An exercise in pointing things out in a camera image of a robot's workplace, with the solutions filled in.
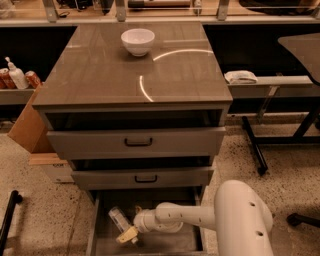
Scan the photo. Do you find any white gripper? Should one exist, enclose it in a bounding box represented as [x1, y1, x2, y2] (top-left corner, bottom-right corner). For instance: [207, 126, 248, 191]
[116, 206, 183, 243]

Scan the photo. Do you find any clear plastic water bottle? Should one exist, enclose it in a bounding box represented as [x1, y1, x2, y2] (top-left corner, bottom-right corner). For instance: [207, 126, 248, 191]
[108, 207, 136, 236]

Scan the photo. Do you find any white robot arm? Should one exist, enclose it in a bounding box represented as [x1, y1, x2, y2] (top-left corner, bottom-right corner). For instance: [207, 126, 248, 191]
[116, 180, 274, 256]

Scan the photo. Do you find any bottom grey drawer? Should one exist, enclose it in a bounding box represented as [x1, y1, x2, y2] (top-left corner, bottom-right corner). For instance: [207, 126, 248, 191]
[86, 187, 204, 256]

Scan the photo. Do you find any grey drawer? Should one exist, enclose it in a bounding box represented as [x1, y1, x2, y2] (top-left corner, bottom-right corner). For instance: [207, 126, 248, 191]
[71, 167, 214, 190]
[47, 127, 226, 160]
[86, 187, 204, 256]

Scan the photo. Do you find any middle grey drawer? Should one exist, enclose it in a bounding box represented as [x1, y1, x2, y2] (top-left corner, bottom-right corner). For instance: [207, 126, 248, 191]
[71, 167, 214, 190]

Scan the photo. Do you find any top grey drawer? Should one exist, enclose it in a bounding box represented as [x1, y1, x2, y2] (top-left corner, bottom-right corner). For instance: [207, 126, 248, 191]
[47, 127, 226, 160]

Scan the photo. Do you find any grey drawer cabinet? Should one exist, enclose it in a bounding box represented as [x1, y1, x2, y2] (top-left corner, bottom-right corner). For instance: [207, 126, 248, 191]
[32, 21, 233, 201]

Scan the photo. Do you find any white pump bottle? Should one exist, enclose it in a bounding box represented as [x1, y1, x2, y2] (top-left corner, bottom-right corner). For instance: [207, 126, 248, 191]
[5, 57, 29, 89]

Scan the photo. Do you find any white cardboard box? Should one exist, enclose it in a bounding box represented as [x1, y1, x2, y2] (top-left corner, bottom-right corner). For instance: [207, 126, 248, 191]
[29, 153, 73, 183]

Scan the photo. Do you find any black stand left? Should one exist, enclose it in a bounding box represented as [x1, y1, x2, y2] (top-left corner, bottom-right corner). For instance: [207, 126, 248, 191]
[0, 190, 23, 256]

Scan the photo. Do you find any brown cardboard box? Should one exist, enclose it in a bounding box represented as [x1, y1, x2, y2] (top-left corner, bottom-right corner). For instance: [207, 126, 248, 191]
[8, 87, 54, 153]

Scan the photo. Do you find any black chair base leg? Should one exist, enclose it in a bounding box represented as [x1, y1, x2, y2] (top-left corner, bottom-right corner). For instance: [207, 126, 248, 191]
[286, 213, 320, 228]

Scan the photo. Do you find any red soda can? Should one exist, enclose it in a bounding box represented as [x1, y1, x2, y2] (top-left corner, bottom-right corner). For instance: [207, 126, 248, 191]
[25, 71, 42, 88]
[0, 68, 16, 89]

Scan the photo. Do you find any folded white cloth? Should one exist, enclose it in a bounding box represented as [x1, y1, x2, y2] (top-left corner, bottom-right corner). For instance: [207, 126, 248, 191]
[224, 70, 258, 84]

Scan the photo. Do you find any white ceramic bowl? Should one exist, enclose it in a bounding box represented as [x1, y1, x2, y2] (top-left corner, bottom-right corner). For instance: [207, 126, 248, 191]
[121, 28, 155, 57]

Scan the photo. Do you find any red soda can left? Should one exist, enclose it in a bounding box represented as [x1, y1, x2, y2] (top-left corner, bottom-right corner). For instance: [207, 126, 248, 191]
[0, 68, 16, 89]

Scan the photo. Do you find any dark round table top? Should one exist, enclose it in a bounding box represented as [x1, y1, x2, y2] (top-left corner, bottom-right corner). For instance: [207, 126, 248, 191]
[278, 33, 320, 85]

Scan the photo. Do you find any black table leg frame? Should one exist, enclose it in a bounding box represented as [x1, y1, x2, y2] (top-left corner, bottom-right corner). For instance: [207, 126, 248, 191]
[242, 105, 320, 176]

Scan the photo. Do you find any grey shelf rail left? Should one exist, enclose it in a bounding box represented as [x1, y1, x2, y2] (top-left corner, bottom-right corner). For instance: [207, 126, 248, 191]
[0, 89, 34, 106]

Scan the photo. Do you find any grey shelf rail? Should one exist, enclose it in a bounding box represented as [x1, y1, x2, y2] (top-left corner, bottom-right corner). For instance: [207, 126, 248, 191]
[0, 89, 34, 106]
[228, 76, 320, 99]

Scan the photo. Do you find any grey shelf rail right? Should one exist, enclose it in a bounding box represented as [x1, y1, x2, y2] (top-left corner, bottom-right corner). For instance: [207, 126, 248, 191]
[228, 76, 320, 99]

